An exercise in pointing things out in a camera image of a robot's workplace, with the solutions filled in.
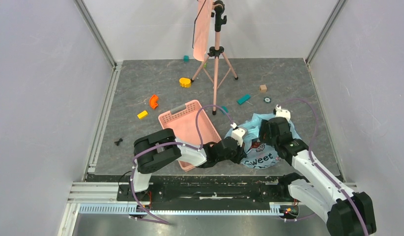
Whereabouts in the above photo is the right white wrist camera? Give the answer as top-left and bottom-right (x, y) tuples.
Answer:
(273, 104), (291, 122)

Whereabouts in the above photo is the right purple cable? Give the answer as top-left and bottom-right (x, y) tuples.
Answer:
(280, 99), (370, 236)

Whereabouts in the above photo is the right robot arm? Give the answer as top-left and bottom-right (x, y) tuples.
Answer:
(259, 117), (377, 236)

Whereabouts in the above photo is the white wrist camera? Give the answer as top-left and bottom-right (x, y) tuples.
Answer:
(273, 104), (291, 122)
(231, 122), (247, 147)

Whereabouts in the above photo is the orange curved toy block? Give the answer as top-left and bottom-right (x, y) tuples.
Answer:
(149, 94), (159, 110)

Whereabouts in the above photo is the pink plastic basket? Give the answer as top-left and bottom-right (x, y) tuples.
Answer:
(158, 100), (222, 172)

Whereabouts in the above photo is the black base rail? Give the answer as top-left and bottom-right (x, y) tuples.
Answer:
(116, 176), (298, 213)

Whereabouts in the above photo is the small yellow block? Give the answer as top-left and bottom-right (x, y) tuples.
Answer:
(137, 110), (148, 120)

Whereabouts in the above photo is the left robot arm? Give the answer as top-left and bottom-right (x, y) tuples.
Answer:
(129, 126), (247, 200)

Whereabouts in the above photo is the teal long block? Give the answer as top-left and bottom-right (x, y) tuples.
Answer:
(237, 94), (251, 105)

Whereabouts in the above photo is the pink tripod stand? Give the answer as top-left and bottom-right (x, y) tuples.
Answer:
(191, 0), (239, 105)

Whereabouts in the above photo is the teal wedge block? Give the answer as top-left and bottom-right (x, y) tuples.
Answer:
(221, 106), (229, 114)

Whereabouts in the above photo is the yellow toy block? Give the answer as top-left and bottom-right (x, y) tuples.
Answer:
(179, 77), (193, 88)

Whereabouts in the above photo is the small wooden cube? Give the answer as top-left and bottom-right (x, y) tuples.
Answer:
(259, 85), (267, 93)

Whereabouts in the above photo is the small black bow piece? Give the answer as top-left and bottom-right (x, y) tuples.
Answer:
(114, 138), (123, 146)

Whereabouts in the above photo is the light blue plastic bag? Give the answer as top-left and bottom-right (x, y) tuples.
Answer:
(239, 113), (281, 169)

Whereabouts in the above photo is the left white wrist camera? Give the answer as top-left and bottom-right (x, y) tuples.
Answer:
(231, 122), (247, 147)

